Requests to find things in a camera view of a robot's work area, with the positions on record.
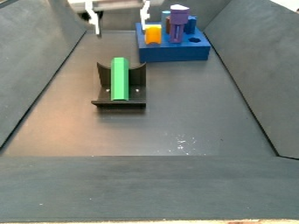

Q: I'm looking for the brown cylinder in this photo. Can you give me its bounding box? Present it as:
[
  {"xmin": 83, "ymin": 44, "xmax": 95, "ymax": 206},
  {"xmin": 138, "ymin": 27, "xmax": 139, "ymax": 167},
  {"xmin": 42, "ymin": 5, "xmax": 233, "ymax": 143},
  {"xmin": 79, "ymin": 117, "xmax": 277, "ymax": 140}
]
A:
[{"xmin": 166, "ymin": 16, "xmax": 171, "ymax": 35}]

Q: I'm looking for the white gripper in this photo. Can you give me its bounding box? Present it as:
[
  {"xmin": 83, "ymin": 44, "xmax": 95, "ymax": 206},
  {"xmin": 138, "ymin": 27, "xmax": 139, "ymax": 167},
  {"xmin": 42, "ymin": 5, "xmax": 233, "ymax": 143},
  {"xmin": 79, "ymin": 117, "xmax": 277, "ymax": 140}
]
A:
[{"xmin": 68, "ymin": 0, "xmax": 164, "ymax": 36}]

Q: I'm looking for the yellow notched block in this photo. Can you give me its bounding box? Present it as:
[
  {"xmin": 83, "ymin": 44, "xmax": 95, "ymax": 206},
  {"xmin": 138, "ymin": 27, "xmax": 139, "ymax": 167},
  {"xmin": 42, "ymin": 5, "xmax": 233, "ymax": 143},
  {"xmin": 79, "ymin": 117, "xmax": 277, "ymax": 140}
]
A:
[{"xmin": 144, "ymin": 24, "xmax": 162, "ymax": 45}]

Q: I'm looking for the light blue cylinder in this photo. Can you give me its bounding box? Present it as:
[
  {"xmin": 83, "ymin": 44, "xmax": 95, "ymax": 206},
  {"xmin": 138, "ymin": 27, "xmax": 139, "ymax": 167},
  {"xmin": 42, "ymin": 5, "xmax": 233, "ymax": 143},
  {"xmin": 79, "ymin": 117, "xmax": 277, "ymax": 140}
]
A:
[{"xmin": 162, "ymin": 10, "xmax": 171, "ymax": 28}]

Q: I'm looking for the blue star block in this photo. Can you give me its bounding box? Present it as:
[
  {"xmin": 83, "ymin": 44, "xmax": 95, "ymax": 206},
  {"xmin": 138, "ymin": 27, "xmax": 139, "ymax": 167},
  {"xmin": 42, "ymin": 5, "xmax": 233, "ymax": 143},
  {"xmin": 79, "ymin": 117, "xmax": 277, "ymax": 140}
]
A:
[{"xmin": 183, "ymin": 16, "xmax": 198, "ymax": 34}]

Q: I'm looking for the green hexagon prism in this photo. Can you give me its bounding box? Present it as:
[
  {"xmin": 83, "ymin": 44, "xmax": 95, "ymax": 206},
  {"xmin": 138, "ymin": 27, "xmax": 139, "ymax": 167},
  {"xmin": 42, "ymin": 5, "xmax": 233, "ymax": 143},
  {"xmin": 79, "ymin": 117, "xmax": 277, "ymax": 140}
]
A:
[{"xmin": 111, "ymin": 57, "xmax": 128, "ymax": 101}]

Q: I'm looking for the purple pentagon block with legs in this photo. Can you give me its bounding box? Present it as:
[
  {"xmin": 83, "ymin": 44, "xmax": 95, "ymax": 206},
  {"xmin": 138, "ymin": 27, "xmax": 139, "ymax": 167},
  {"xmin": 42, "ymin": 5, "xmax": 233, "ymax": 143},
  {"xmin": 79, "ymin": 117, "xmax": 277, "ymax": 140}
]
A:
[{"xmin": 170, "ymin": 4, "xmax": 190, "ymax": 43}]

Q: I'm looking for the blue foam shape board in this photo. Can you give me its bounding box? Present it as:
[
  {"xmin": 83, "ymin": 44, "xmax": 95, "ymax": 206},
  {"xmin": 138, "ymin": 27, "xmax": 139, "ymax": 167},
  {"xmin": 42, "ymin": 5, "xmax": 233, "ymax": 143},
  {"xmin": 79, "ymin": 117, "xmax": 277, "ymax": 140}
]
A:
[{"xmin": 135, "ymin": 23, "xmax": 211, "ymax": 63}]

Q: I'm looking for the black curved cradle stand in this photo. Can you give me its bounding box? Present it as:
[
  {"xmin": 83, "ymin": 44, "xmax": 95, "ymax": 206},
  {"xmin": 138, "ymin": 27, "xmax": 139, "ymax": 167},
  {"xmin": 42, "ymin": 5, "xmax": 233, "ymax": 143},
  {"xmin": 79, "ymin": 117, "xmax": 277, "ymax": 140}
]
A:
[{"xmin": 91, "ymin": 57, "xmax": 146, "ymax": 108}]

